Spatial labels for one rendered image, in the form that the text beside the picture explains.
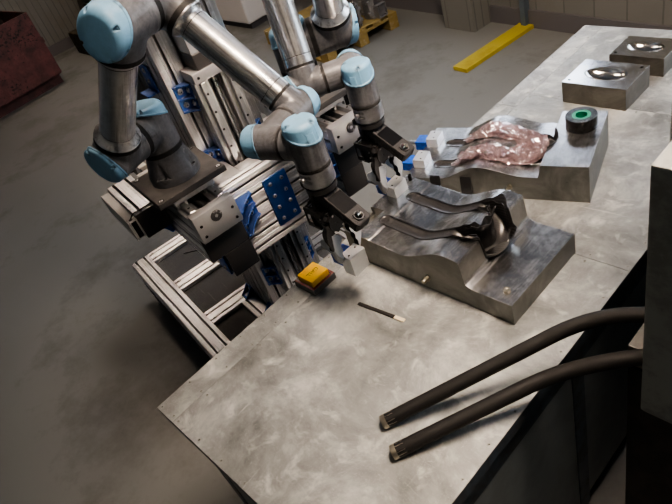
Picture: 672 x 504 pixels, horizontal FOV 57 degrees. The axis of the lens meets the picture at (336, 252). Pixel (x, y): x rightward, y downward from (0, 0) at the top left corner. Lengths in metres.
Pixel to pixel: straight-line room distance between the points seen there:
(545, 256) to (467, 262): 0.18
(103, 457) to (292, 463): 1.52
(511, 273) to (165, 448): 1.63
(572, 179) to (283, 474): 0.98
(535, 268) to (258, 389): 0.68
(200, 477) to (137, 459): 0.31
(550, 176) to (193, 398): 1.03
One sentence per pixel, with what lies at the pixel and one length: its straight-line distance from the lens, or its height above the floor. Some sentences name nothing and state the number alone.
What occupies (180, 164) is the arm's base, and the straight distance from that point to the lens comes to 1.80.
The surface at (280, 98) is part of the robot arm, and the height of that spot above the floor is 1.30.
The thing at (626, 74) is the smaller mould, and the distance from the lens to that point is 2.10.
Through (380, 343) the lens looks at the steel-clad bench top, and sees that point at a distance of 1.43.
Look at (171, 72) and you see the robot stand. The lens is 1.97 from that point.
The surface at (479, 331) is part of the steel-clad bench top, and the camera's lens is 1.40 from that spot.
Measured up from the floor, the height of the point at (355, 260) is 0.94.
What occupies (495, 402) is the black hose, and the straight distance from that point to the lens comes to 1.21.
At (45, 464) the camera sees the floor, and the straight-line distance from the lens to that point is 2.90.
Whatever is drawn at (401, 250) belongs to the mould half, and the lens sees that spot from 1.51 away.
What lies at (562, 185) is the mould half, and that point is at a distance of 1.67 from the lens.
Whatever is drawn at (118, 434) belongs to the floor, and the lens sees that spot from 2.77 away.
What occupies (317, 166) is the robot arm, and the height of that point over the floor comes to 1.21.
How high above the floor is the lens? 1.85
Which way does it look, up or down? 38 degrees down
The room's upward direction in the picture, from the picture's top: 21 degrees counter-clockwise
